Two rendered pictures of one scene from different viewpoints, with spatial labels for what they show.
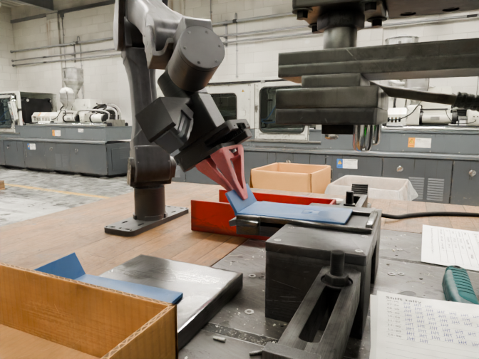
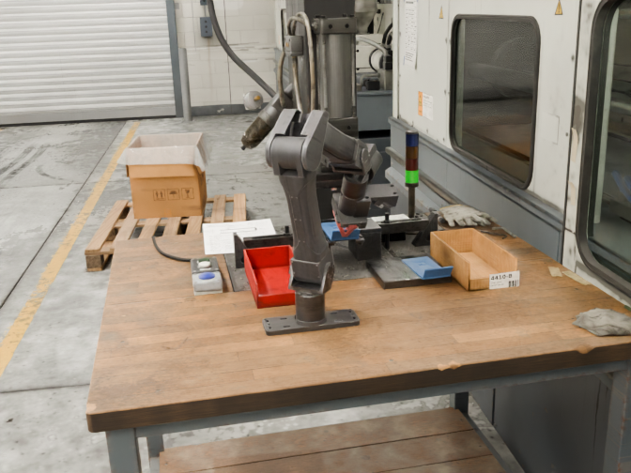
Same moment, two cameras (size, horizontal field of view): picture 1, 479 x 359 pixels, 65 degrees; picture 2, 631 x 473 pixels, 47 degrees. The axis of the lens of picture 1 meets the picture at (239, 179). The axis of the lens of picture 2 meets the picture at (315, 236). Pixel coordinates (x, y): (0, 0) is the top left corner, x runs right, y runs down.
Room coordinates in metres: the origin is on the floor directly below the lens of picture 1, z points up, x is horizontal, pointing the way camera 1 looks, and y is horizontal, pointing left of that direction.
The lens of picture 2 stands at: (1.56, 1.35, 1.55)
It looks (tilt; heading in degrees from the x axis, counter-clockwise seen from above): 18 degrees down; 235
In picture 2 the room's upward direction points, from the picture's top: 2 degrees counter-clockwise
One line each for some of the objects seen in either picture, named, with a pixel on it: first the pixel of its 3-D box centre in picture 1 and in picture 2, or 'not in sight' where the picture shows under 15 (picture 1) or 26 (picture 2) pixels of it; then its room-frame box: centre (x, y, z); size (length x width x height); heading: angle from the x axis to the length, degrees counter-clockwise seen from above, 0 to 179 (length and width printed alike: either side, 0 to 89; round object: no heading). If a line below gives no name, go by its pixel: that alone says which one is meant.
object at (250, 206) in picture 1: (289, 201); (339, 226); (0.48, -0.07, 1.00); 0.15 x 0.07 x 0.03; 66
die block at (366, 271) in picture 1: (331, 259); (339, 243); (0.44, -0.11, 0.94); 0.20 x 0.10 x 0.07; 156
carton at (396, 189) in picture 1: (370, 214); not in sight; (2.76, -1.00, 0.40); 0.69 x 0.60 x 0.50; 151
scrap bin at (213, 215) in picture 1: (263, 214); (274, 274); (0.69, -0.05, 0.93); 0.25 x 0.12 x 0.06; 66
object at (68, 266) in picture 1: (103, 284); (426, 263); (0.38, 0.15, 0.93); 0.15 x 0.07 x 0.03; 69
